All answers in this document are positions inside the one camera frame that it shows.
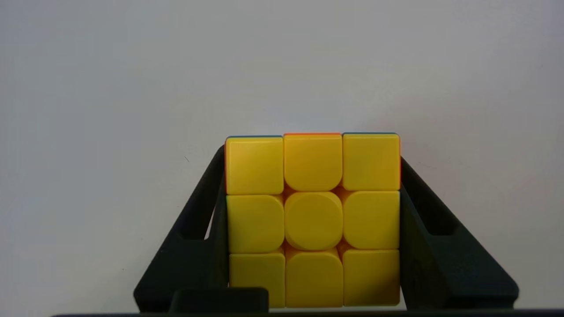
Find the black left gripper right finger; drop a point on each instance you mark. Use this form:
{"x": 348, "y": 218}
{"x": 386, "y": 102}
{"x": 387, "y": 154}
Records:
{"x": 445, "y": 259}

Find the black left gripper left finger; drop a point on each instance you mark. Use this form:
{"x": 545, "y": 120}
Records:
{"x": 194, "y": 255}

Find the yellow green rubiks cube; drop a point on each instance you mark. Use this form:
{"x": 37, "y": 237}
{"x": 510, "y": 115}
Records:
{"x": 313, "y": 220}

